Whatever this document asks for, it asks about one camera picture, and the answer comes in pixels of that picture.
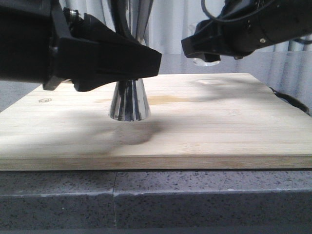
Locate black board strap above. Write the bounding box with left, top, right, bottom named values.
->
left=269, top=87, right=311, bottom=116

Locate clear glass beaker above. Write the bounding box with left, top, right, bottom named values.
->
left=189, top=21, right=221, bottom=67

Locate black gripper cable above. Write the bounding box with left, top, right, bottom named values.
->
left=200, top=0, right=273, bottom=22

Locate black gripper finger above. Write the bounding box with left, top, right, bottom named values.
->
left=58, top=14, right=161, bottom=92
left=111, top=0, right=139, bottom=43

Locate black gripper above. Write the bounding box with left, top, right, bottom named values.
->
left=181, top=0, right=312, bottom=62
left=0, top=0, right=85, bottom=91

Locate wooden cutting board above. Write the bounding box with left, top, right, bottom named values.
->
left=0, top=74, right=312, bottom=171

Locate steel double jigger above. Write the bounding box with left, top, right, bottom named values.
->
left=109, top=0, right=153, bottom=122

